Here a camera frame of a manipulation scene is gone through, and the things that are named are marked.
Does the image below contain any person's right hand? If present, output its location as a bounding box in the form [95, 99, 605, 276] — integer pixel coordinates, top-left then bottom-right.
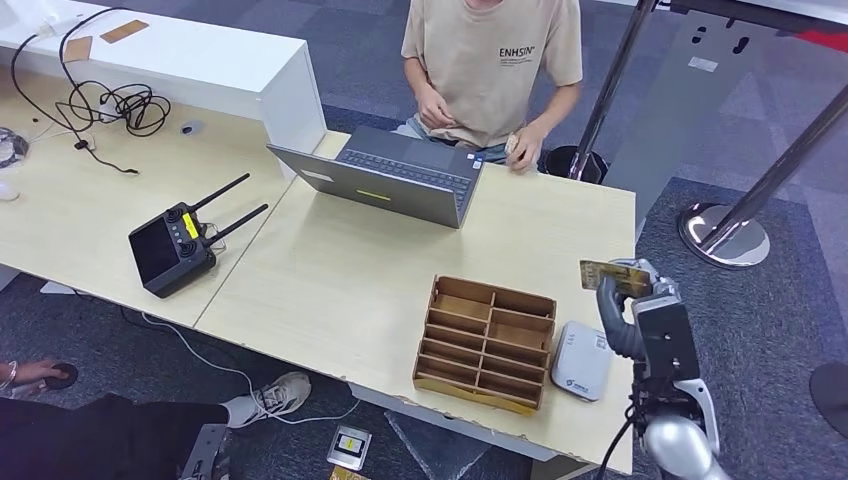
[415, 84, 458, 131]

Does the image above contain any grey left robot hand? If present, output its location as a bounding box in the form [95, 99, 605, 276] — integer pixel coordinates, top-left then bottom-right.
[178, 423, 232, 480]

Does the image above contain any grey laptop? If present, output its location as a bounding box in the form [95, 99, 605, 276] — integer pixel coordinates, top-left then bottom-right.
[266, 124, 486, 230]

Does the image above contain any brown cardboard organizer tray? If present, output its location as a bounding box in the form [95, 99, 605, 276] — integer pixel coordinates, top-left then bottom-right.
[411, 275, 558, 417]

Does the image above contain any chrome post with black base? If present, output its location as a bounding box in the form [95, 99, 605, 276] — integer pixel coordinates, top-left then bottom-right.
[543, 0, 664, 185]

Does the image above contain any white floor cable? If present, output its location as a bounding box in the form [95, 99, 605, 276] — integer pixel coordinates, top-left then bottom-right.
[142, 312, 362, 425]

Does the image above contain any red barrier strip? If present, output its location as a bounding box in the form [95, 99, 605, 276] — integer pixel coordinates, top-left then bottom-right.
[791, 25, 848, 52]

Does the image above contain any black round floor base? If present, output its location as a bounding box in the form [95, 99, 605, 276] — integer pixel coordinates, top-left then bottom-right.
[810, 361, 848, 440]

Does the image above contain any black round puck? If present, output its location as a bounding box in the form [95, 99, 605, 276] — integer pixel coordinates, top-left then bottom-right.
[42, 362, 79, 391]

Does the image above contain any person's left hand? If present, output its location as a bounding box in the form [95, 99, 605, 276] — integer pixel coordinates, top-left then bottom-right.
[506, 122, 547, 176]

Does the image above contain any grey metal sign panel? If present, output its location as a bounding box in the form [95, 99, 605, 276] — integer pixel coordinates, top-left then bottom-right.
[602, 6, 848, 223]

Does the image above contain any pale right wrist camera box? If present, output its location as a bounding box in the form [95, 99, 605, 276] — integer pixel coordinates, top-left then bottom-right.
[631, 294, 702, 384]

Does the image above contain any white card reader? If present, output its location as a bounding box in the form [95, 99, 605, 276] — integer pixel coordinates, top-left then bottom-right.
[551, 321, 614, 403]

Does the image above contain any person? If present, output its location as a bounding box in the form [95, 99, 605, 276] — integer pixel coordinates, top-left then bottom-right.
[0, 359, 313, 480]
[394, 0, 584, 175]

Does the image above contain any long brown cardboard piece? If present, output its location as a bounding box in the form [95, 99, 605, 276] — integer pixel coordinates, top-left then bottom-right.
[99, 19, 150, 45]

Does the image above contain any person's hand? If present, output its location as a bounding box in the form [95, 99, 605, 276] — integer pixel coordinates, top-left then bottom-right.
[13, 359, 68, 389]

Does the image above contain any white counter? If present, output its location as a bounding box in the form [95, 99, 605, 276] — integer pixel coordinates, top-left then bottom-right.
[0, 0, 328, 155]

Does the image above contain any thin wire loop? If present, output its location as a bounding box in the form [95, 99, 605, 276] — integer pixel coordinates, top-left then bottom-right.
[198, 221, 229, 256]

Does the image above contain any black remote controller with antennas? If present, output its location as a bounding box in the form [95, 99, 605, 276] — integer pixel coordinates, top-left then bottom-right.
[127, 173, 270, 299]

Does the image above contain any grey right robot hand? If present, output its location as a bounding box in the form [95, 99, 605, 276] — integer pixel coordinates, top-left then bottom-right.
[595, 257, 682, 363]

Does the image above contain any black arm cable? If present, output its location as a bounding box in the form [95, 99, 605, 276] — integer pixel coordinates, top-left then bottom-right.
[594, 397, 641, 480]

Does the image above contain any yellow patterned card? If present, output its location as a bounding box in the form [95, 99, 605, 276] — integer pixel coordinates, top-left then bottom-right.
[579, 259, 654, 299]

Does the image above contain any black tangled cable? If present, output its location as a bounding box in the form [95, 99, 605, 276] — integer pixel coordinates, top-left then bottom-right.
[10, 6, 174, 176]

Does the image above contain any white desk underframe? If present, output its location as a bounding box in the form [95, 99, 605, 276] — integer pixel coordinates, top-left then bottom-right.
[347, 384, 598, 480]

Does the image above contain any small brown cardboard piece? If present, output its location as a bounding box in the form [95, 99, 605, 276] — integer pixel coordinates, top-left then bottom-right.
[62, 35, 94, 64]

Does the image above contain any white ledge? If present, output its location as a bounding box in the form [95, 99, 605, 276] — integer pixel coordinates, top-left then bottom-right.
[751, 0, 848, 20]

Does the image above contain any metal floor socket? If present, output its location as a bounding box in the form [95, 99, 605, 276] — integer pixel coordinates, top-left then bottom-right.
[326, 425, 374, 472]

